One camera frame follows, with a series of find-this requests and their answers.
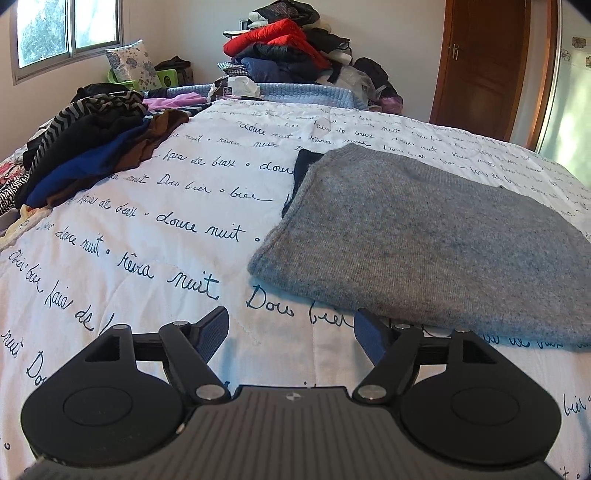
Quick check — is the pink purple garment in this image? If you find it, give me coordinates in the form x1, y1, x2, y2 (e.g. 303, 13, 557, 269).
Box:
143, 92, 207, 111

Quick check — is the window with metal frame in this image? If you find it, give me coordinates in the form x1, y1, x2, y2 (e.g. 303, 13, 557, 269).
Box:
9, 0, 123, 84

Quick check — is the brown wooden door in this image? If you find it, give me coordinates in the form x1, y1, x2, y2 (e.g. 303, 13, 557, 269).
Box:
430, 1, 562, 150

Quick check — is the floral red bedsheet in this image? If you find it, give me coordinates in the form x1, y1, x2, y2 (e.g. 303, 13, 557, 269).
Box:
0, 156, 29, 215

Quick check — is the floral cushion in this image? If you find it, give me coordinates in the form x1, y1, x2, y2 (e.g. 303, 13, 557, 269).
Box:
105, 39, 162, 91

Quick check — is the grey knit sweater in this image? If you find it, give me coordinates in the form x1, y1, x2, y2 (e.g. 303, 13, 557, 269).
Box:
249, 144, 590, 344

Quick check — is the dark navy garment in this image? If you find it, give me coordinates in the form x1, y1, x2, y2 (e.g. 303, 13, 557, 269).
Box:
281, 149, 322, 217

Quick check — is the tall heap of clothes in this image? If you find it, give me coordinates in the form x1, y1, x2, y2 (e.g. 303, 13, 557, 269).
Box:
218, 1, 404, 115

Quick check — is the red jacket on pile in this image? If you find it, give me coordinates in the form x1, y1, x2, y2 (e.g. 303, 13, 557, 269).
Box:
222, 18, 331, 70

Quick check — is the light blue knit blanket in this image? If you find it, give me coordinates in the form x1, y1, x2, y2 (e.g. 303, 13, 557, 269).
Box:
143, 83, 369, 110

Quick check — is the green plastic chair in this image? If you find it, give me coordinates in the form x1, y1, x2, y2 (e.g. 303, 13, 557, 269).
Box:
106, 67, 181, 91

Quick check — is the pile of dark clothes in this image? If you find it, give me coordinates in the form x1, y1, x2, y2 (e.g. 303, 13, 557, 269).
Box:
9, 84, 189, 208

